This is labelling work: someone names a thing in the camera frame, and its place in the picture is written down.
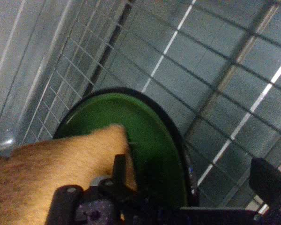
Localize black wire oven rack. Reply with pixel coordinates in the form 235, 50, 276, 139
21, 0, 281, 213

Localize tan bread slice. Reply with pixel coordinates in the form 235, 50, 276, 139
0, 124, 138, 225

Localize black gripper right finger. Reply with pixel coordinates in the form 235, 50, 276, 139
249, 157, 281, 225

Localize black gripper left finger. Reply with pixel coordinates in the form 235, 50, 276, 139
46, 154, 138, 225

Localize black plate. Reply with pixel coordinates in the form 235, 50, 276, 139
52, 87, 200, 208

